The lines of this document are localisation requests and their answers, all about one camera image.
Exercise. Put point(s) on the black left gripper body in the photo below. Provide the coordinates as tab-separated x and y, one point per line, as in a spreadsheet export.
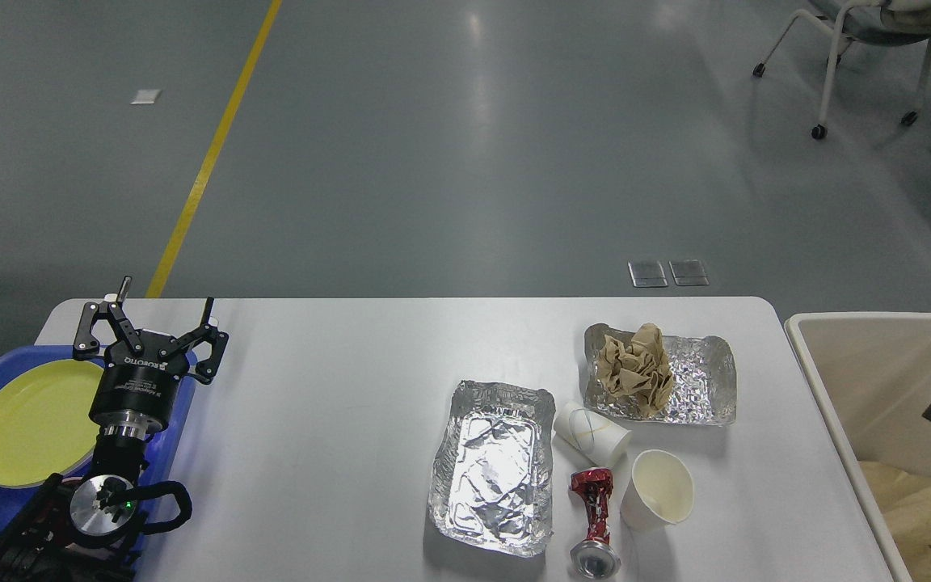
137	393

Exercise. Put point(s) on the yellow plastic plate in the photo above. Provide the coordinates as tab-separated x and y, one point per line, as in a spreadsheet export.
44	422

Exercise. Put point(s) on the brown paper sheet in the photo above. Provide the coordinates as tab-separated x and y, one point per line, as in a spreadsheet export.
905	502

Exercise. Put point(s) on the small foil tray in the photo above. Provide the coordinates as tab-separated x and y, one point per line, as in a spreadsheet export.
706	391

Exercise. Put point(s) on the large foil tray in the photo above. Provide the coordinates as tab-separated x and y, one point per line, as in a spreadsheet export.
491	478

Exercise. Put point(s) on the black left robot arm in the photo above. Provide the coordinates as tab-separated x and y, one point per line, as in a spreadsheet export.
89	528

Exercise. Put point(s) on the beige plastic bin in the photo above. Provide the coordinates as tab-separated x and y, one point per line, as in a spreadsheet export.
870	374

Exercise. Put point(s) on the crushed white paper cup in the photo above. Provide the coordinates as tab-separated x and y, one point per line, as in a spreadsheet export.
660	492

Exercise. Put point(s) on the right floor socket plate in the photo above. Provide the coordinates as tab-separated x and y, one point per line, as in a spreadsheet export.
689	273

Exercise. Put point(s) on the floor socket plate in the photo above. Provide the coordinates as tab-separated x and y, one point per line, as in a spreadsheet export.
647	274
689	273

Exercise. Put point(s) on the left floor socket plate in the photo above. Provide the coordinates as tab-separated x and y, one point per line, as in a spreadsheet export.
647	274

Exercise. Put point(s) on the lying white paper cup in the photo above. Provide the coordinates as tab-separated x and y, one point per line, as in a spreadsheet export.
601	440

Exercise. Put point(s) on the crushed red can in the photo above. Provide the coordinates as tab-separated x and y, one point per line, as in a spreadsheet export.
594	558

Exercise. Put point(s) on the white office chair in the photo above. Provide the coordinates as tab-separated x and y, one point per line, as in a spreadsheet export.
888	24

